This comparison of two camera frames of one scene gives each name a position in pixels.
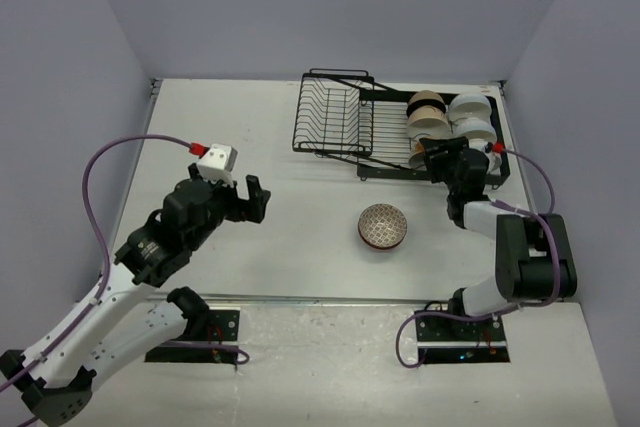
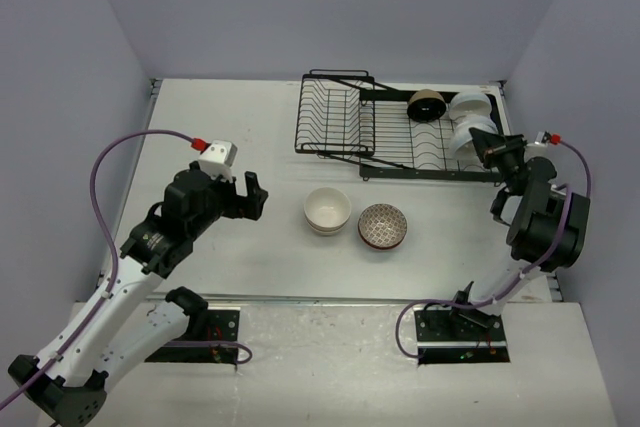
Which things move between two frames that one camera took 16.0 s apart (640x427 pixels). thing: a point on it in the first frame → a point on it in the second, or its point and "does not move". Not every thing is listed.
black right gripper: x=433 y=148 → x=488 y=145
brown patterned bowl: x=382 y=226 does not move
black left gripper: x=253 y=210 does not move
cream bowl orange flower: x=417 y=158 → x=328 y=231
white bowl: x=469 y=106 does not move
